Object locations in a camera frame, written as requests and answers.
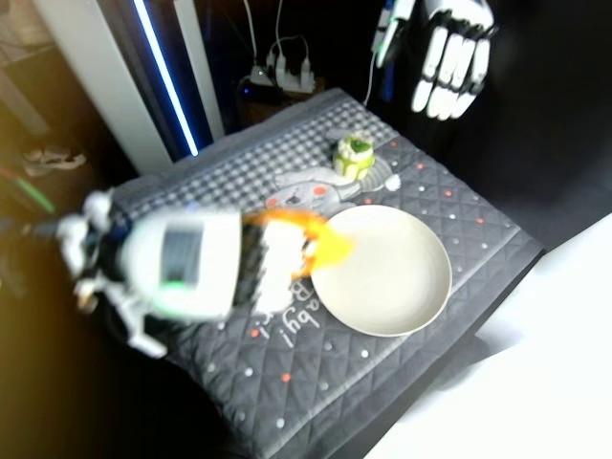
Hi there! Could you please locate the orange object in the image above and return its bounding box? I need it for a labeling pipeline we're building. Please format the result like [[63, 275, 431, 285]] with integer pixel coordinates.
[[247, 208, 358, 284]]

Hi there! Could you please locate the grey quilt with printed bear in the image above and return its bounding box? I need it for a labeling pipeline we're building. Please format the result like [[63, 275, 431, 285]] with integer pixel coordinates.
[[112, 88, 546, 459]]

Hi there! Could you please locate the green white small toy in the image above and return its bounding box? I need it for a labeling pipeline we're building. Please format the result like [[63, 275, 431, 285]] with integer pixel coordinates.
[[332, 134, 376, 182]]

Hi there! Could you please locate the white power strip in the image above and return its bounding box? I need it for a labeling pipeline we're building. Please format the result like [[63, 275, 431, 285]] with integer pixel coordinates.
[[247, 37, 317, 95]]

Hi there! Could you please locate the white round plate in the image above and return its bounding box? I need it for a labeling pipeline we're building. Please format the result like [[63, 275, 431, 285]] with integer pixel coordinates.
[[310, 204, 453, 339]]

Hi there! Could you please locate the white cable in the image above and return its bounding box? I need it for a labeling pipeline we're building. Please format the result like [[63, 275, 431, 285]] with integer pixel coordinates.
[[363, 50, 382, 107], [242, 0, 259, 71]]

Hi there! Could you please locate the white pillar with blue light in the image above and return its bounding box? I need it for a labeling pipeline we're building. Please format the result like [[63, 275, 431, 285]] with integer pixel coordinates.
[[33, 0, 226, 176]]

